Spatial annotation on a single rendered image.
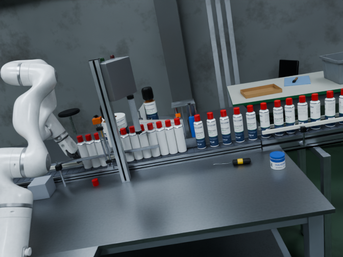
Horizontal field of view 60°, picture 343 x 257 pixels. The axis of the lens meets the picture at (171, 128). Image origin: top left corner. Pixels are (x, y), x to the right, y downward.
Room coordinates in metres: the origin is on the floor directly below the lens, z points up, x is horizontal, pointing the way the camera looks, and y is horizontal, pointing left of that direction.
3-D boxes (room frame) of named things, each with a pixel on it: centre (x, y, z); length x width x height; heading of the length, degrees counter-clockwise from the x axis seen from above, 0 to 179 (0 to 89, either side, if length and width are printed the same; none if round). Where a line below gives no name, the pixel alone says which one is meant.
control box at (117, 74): (1.54, 0.23, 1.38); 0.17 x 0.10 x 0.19; 142
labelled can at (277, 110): (1.57, -0.61, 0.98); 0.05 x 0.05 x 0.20
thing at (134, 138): (1.62, 0.22, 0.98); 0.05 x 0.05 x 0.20
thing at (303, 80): (2.94, -1.35, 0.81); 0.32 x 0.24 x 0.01; 156
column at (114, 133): (1.48, 0.30, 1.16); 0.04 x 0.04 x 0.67; 87
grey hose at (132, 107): (1.52, 0.18, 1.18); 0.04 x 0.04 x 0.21
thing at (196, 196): (1.73, 0.45, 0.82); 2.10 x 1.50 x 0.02; 87
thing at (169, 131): (1.61, 0.01, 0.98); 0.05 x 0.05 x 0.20
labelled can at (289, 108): (1.57, -0.67, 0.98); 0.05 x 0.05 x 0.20
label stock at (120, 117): (2.13, 0.42, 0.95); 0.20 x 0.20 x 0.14
